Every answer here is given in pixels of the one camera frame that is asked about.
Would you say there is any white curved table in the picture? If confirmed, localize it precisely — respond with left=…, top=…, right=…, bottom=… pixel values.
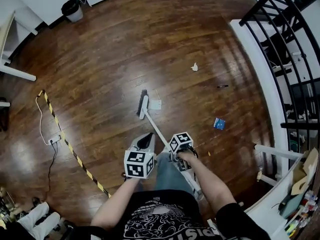
left=242, top=158, right=320, bottom=240

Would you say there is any green flat tool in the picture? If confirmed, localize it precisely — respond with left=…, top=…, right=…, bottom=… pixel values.
left=278, top=193, right=306, bottom=219

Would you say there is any person's left forearm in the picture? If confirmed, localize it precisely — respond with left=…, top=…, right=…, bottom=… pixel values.
left=89, top=176, right=144, bottom=229

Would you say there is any grey dustpan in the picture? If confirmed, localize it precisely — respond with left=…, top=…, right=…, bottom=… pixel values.
left=125, top=132, right=156, bottom=160

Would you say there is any white square card trash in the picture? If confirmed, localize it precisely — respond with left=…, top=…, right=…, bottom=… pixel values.
left=148, top=99, right=162, bottom=110

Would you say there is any white desk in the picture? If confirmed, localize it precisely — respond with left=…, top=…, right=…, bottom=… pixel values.
left=0, top=8, right=37, bottom=82

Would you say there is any person's black printed t-shirt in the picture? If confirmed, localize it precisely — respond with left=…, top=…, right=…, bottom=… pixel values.
left=73, top=189, right=273, bottom=240

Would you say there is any white broom with black bristles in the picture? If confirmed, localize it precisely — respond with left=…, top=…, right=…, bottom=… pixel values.
left=135, top=89, right=205, bottom=201

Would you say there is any black metal stair railing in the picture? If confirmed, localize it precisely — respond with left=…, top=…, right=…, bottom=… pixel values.
left=238, top=0, right=320, bottom=130

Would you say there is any brown wooden floor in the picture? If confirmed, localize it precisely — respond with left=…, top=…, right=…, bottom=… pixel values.
left=0, top=0, right=292, bottom=235

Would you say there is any yellow and black striped tape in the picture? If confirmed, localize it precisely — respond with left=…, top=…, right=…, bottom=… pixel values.
left=38, top=89, right=113, bottom=199

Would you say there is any white curved railing base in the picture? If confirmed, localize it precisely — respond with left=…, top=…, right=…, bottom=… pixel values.
left=229, top=18, right=293, bottom=182

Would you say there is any white cable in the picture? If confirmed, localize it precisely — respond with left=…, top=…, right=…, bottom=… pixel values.
left=36, top=92, right=52, bottom=145

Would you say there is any brown cardboard box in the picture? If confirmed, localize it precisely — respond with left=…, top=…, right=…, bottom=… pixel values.
left=290, top=147, right=320, bottom=197

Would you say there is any white bin with black bag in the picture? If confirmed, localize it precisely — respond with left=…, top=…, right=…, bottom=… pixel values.
left=61, top=0, right=84, bottom=23

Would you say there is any blue packet trash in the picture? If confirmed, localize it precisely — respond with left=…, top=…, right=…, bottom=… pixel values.
left=212, top=117, right=227, bottom=131

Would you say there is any black cable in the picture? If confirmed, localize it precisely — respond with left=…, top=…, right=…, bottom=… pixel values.
left=43, top=142, right=59, bottom=202

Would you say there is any person's right forearm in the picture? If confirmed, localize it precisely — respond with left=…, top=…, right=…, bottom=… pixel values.
left=177, top=151, right=238, bottom=217

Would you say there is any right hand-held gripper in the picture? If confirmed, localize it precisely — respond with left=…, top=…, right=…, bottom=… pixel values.
left=169, top=131, right=199, bottom=172

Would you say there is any row of small paint bottles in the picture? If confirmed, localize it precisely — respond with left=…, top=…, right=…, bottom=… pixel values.
left=284, top=189, right=319, bottom=238

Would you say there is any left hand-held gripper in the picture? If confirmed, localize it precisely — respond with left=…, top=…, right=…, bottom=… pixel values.
left=123, top=149, right=155, bottom=182

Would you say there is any person's blue jeans leg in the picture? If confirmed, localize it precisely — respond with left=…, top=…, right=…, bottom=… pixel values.
left=153, top=152, right=199, bottom=198

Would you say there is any white power strip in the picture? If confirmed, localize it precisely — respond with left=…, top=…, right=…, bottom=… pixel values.
left=47, top=133, right=62, bottom=145

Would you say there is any white metal bar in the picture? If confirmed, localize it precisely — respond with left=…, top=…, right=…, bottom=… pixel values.
left=253, top=143, right=309, bottom=161

